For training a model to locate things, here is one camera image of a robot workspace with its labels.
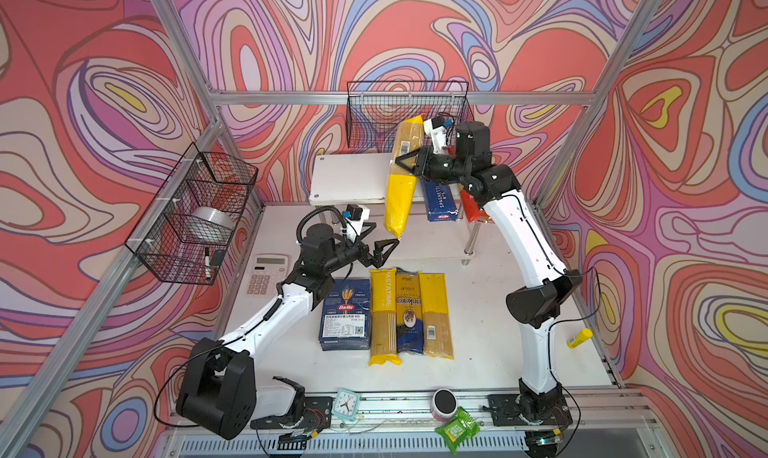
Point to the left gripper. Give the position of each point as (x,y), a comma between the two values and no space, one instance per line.
(378,262)

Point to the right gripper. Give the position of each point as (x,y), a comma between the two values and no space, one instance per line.
(425,159)

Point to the yellow narrow spaghetti bag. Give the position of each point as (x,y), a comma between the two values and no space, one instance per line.
(400,188)

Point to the yellow Pastatime spaghetti bag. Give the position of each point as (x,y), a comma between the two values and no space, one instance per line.
(383,345)

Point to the blue Barilla spaghetti box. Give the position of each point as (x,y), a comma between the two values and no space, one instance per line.
(439,202)

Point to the blue yellow Ankara spaghetti bag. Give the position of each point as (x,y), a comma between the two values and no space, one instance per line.
(409,317)

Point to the blue Barilla pasta box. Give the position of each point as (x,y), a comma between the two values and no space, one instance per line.
(345,323)

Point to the red spaghetti bag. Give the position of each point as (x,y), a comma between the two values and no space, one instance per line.
(471,209)

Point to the yellow clear spaghetti bag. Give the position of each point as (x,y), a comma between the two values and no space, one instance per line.
(435,310)

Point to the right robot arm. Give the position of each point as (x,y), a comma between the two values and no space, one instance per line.
(547,281)

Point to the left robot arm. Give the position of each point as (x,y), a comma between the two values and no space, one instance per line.
(219,391)

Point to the white two-tier shelf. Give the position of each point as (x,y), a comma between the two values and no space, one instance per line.
(341,179)

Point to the white pink calculator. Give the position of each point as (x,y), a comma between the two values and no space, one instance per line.
(264,273)

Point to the mint alarm clock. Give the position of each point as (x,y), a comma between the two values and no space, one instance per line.
(345,405)

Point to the black marker pen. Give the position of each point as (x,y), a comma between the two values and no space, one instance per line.
(207,264)

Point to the silver tape roll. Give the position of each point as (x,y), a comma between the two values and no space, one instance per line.
(210,225)

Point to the green snack packet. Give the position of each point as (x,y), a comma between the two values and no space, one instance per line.
(458,430)

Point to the yellow glue stick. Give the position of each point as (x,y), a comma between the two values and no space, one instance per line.
(580,338)

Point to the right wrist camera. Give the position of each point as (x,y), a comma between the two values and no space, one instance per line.
(438,129)

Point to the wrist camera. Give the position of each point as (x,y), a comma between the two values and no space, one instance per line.
(438,129)
(355,216)

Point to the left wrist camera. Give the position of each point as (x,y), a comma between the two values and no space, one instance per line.
(355,216)

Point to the black wire basket left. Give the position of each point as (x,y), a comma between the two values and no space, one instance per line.
(185,234)

